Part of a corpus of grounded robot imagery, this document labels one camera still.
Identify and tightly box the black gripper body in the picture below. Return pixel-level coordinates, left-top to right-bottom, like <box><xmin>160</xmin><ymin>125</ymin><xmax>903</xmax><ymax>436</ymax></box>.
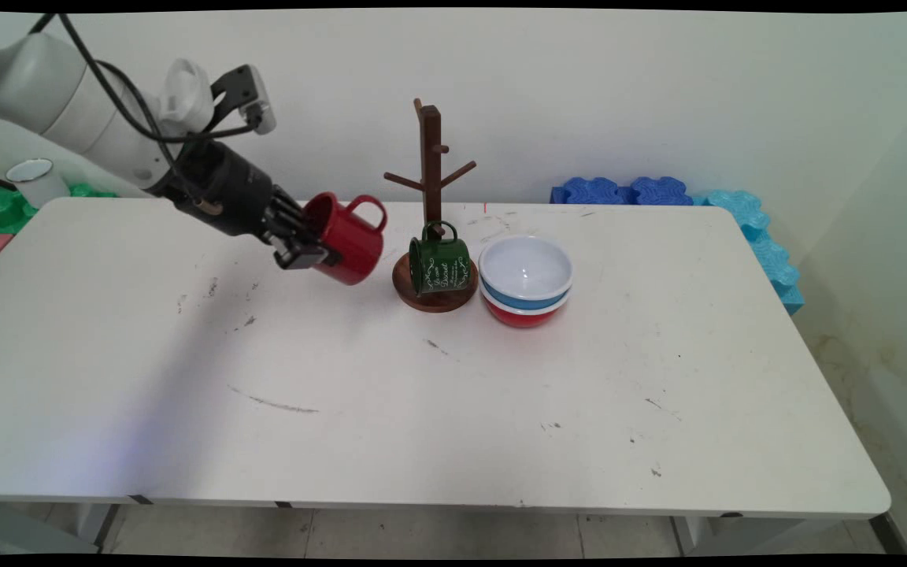
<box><xmin>150</xmin><ymin>140</ymin><xmax>280</xmax><ymax>238</ymax></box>

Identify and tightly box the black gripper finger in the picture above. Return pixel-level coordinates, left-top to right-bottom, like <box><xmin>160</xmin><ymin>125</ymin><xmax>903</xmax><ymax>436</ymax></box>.
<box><xmin>271</xmin><ymin>233</ymin><xmax>343</xmax><ymax>272</ymax></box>
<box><xmin>268</xmin><ymin>189</ymin><xmax>322</xmax><ymax>237</ymax></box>

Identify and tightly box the red enamel mug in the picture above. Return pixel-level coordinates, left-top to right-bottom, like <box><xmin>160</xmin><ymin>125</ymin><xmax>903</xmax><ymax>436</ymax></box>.
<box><xmin>302</xmin><ymin>191</ymin><xmax>389</xmax><ymax>287</ymax></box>

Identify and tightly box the green enamel mug white print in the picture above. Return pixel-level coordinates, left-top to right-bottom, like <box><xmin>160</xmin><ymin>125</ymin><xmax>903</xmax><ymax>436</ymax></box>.
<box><xmin>408</xmin><ymin>220</ymin><xmax>473</xmax><ymax>298</ymax></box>

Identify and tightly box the brown wooden mug tree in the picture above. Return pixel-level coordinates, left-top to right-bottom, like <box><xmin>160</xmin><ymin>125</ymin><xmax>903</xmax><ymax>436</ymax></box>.
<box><xmin>383</xmin><ymin>98</ymin><xmax>480</xmax><ymax>314</ymax></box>

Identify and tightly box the white mug dark rim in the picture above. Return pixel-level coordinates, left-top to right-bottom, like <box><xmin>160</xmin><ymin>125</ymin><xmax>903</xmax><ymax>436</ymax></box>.
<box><xmin>6</xmin><ymin>158</ymin><xmax>71</xmax><ymax>210</ymax></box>

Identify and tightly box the blue bowl white inside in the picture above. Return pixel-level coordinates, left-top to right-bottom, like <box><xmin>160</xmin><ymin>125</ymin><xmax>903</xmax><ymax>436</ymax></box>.
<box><xmin>478</xmin><ymin>235</ymin><xmax>575</xmax><ymax>311</ymax></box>

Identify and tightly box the red bowl white rim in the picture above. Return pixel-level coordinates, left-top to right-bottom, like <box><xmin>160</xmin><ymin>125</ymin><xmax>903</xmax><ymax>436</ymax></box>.
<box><xmin>479</xmin><ymin>283</ymin><xmax>571</xmax><ymax>329</ymax></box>

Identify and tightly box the green foam mat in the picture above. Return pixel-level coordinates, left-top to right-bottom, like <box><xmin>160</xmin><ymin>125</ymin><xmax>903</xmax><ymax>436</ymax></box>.
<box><xmin>0</xmin><ymin>181</ymin><xmax>120</xmax><ymax>236</ymax></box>

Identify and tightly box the dark blue foam tile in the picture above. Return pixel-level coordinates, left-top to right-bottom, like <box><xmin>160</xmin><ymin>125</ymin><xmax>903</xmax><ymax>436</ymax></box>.
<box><xmin>550</xmin><ymin>176</ymin><xmax>634</xmax><ymax>206</ymax></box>
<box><xmin>630</xmin><ymin>176</ymin><xmax>695</xmax><ymax>207</ymax></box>

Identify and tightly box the grey table leg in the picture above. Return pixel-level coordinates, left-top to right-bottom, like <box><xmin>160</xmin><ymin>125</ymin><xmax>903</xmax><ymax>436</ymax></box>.
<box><xmin>865</xmin><ymin>512</ymin><xmax>907</xmax><ymax>557</ymax></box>
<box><xmin>670</xmin><ymin>515</ymin><xmax>742</xmax><ymax>557</ymax></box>
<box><xmin>68</xmin><ymin>504</ymin><xmax>122</xmax><ymax>554</ymax></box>

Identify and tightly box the light blue foam tile stack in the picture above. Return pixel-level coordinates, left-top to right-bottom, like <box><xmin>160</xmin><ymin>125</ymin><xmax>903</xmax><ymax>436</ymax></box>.
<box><xmin>693</xmin><ymin>189</ymin><xmax>807</xmax><ymax>317</ymax></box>

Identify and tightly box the wrist camera on white mount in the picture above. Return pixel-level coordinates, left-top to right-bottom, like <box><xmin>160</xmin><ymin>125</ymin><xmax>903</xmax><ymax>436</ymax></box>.
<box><xmin>157</xmin><ymin>58</ymin><xmax>278</xmax><ymax>136</ymax></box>

